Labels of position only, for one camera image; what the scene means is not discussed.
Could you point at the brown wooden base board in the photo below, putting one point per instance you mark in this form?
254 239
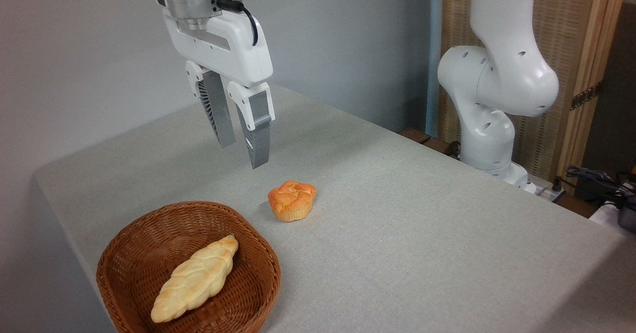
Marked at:
422 138

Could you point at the long braided bread loaf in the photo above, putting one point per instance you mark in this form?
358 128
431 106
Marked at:
196 278

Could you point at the round orange bread bun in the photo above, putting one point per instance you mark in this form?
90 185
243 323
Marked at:
292 201

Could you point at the wooden rattan folding screen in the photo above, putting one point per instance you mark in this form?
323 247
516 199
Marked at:
571 35

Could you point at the light blue vertical pipe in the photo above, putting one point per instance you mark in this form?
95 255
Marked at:
433 49

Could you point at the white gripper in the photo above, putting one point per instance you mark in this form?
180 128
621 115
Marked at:
233 49

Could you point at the brown wicker basket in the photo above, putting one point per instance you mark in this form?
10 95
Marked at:
149 253

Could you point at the black metal screen hinge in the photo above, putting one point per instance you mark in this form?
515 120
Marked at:
586 96

